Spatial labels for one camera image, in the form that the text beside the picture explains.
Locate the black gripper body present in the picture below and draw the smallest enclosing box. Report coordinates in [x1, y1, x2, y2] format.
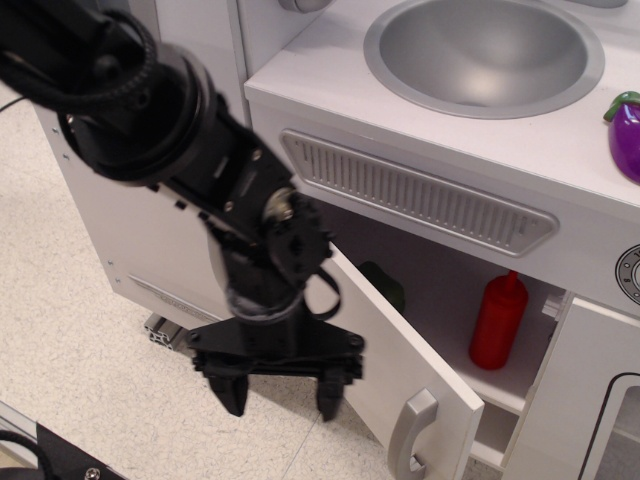
[187, 307, 365, 383]

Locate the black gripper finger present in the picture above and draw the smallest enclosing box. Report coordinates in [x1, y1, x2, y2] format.
[316, 374, 349, 421]
[209, 376, 249, 416]

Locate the white cabinet door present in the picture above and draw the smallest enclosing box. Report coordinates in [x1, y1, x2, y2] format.
[324, 249, 484, 479]

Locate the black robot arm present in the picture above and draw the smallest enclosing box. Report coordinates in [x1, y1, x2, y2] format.
[1, 1, 364, 421]

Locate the white toy kitchen cabinet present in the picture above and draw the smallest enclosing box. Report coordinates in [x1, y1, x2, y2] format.
[245, 1, 639, 479]

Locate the green toy bell pepper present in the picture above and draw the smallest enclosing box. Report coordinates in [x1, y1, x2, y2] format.
[358, 261, 406, 313]

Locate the white toy fridge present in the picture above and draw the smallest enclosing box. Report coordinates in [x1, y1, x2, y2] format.
[29, 0, 287, 378]

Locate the grey vent grille panel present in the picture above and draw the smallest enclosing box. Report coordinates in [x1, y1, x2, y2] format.
[280, 129, 559, 257]

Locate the red ketchup bottle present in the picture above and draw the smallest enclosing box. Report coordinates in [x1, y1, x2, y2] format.
[469, 270, 529, 370]

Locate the white oven door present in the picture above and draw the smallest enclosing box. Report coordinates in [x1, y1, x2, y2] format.
[503, 297, 639, 479]

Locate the round oven dial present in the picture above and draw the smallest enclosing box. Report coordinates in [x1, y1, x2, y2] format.
[615, 245, 640, 304]

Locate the silver round sink basin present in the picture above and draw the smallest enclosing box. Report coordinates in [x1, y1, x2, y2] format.
[363, 1, 605, 120]

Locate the purple toy eggplant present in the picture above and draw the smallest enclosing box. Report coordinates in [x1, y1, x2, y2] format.
[603, 91, 639, 184]

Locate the silver cabinet door handle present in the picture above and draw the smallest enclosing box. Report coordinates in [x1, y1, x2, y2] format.
[387, 388, 439, 480]

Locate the aluminium extrusion frame foot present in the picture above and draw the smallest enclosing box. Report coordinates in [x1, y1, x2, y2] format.
[144, 313, 187, 351]

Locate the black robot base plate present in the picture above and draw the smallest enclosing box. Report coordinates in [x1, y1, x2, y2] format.
[0, 423, 126, 480]

